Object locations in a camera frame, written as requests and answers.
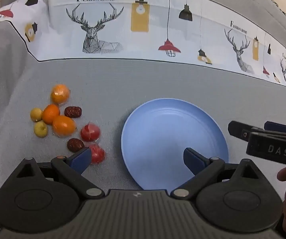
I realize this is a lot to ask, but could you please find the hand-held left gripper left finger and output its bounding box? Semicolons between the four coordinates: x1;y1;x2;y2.
15;146;106;200

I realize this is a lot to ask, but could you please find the plastic-wrapped round orange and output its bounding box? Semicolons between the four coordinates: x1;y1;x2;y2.
50;84;71;105

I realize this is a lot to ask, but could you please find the bare orange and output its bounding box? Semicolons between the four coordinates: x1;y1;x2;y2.
42;104;60;125

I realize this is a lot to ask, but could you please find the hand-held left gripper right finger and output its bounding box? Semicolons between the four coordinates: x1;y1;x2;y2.
170;147;261;200

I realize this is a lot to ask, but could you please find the dried red date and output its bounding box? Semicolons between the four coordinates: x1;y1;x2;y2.
67;138;85;152
64;106;83;118

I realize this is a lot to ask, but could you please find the plastic-wrapped oval orange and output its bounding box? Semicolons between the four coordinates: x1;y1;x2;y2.
52;115;78;138

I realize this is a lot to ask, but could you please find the plastic-wrapped red fruit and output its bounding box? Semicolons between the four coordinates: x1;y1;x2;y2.
88;143;106;165
80;122;101;142

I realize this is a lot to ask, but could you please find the small yellow fruit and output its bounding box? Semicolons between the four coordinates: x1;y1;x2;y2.
30;108;44;122
34;121;48;138

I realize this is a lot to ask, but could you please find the blue plate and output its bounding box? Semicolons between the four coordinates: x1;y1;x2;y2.
121;98;229;191

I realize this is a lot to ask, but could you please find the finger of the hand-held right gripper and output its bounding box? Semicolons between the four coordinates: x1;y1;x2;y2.
264;121;286;135
228;121;265;144

